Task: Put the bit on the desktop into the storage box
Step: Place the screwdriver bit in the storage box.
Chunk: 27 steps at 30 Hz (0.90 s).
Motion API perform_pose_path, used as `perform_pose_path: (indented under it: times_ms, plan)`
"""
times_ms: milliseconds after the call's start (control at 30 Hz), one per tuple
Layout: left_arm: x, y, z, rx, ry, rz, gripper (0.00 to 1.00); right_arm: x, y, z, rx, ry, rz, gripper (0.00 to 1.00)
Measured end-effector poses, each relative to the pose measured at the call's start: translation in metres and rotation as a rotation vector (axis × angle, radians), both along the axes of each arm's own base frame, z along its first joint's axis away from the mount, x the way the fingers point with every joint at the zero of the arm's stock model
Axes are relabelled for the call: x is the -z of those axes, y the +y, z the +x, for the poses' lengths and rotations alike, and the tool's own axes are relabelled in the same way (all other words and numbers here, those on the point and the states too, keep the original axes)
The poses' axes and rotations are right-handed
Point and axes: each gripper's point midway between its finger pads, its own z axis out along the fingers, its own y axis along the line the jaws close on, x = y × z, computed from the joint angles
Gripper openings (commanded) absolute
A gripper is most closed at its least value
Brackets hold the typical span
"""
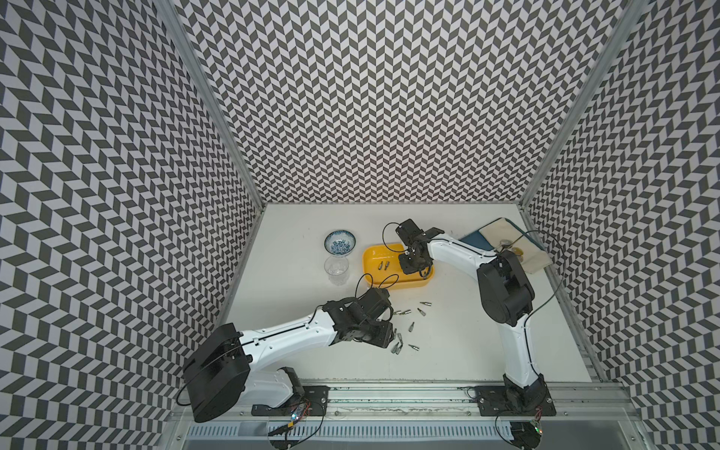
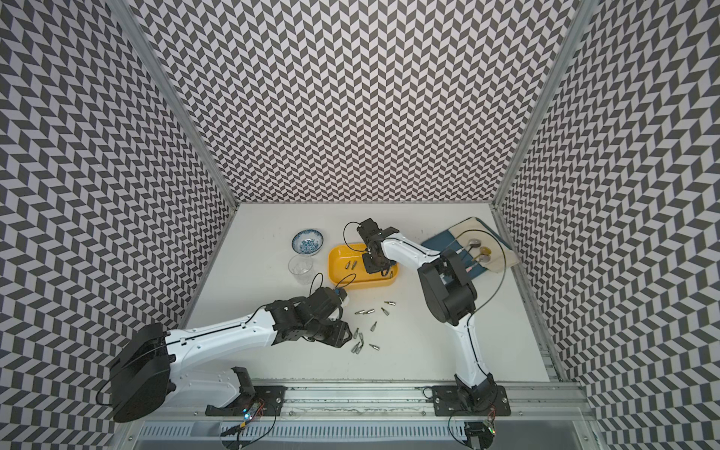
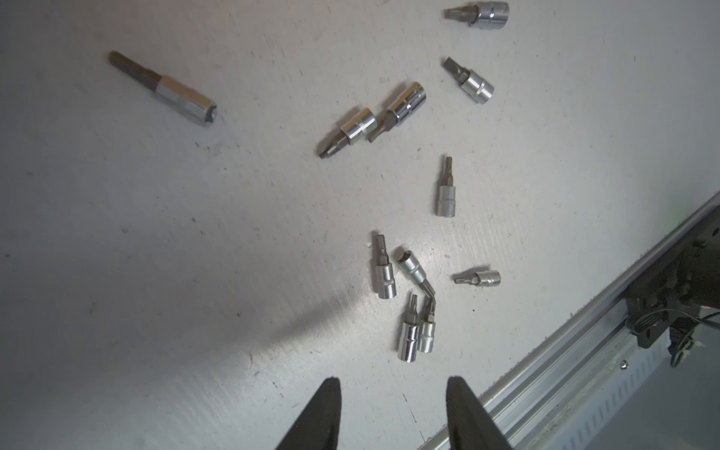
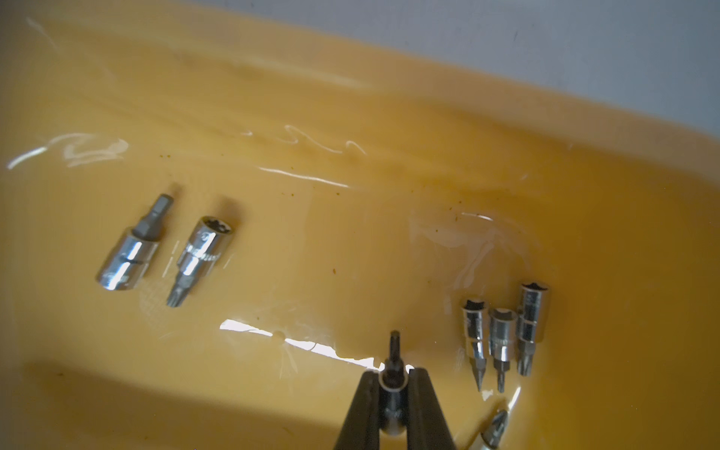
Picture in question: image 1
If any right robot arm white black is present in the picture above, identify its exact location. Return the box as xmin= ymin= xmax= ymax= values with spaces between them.
xmin=396 ymin=219 xmax=549 ymax=413

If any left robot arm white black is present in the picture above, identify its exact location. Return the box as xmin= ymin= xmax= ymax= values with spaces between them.
xmin=183 ymin=288 xmax=394 ymax=423

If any yellow plastic storage box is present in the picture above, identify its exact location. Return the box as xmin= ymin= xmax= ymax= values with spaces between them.
xmin=362 ymin=243 xmax=434 ymax=290

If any clear plastic cup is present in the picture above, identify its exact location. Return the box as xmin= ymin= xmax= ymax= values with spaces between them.
xmin=324 ymin=255 xmax=350 ymax=286

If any teal blue tray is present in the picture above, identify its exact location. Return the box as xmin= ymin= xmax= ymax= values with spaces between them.
xmin=460 ymin=217 xmax=546 ymax=252

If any blue white patterned bowl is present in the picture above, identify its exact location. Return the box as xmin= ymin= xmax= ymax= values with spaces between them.
xmin=324 ymin=230 xmax=356 ymax=257

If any beige cloth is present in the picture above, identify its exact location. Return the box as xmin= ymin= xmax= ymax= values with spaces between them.
xmin=478 ymin=217 xmax=552 ymax=274

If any aluminium front rail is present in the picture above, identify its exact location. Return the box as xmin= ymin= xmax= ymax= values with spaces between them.
xmin=168 ymin=381 xmax=642 ymax=423

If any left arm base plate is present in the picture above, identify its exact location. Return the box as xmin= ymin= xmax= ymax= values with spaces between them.
xmin=251 ymin=385 xmax=330 ymax=417

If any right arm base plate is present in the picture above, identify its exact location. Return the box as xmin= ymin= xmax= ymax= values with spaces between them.
xmin=472 ymin=385 xmax=557 ymax=418

